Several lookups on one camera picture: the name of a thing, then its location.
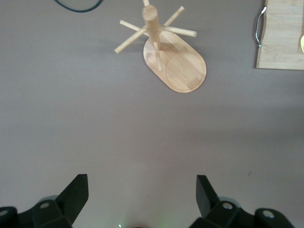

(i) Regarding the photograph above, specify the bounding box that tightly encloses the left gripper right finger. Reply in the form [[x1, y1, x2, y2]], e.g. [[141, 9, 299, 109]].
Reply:
[[191, 175, 295, 228]]

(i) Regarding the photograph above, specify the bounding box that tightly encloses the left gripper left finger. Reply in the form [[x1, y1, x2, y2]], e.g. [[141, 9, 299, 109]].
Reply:
[[0, 174, 89, 228]]

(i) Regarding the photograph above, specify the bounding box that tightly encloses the wooden cutting board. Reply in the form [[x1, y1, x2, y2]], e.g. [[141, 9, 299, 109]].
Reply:
[[255, 0, 304, 71]]

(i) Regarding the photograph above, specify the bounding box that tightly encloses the wooden mug tree stand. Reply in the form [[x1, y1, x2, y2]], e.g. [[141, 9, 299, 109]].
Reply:
[[114, 0, 207, 94]]

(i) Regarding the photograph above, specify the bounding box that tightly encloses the black looped cable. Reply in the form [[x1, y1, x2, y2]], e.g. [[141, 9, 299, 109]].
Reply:
[[54, 0, 103, 13]]

